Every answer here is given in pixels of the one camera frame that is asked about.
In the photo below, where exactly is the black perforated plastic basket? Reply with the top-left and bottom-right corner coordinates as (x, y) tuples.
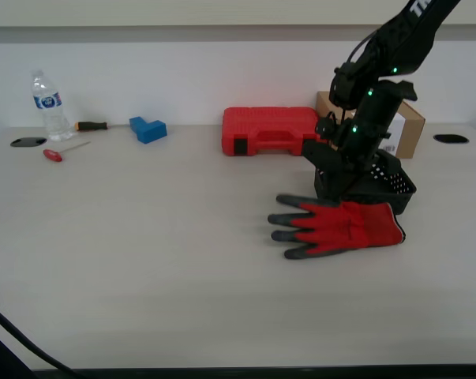
(313, 149), (418, 216)

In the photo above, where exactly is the red and grey work glove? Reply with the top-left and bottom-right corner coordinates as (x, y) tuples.
(267, 193), (407, 261)

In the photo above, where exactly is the brown cardboard box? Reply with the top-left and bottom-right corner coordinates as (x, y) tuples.
(315, 91), (426, 159)

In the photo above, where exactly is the red plastic tool case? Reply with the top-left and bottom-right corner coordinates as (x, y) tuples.
(222, 106), (329, 158)

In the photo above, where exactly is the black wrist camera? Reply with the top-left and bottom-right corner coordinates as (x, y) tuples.
(315, 112), (341, 140)

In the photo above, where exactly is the black and orange screwdriver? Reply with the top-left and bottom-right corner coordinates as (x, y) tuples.
(73, 120), (133, 133)

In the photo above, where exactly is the clear plastic water bottle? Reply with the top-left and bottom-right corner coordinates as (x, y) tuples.
(31, 69), (75, 142)

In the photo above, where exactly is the black cable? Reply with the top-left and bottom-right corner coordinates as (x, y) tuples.
(0, 302), (88, 379)

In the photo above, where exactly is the blue plastic block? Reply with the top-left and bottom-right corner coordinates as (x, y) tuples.
(128, 115), (168, 145)

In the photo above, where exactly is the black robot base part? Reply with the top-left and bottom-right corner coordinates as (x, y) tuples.
(0, 325), (39, 379)

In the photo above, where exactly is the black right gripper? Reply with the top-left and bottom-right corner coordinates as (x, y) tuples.
(302, 138), (375, 201)

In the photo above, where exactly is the black table cable grommet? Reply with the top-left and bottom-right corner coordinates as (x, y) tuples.
(433, 133), (470, 144)
(9, 137), (48, 148)

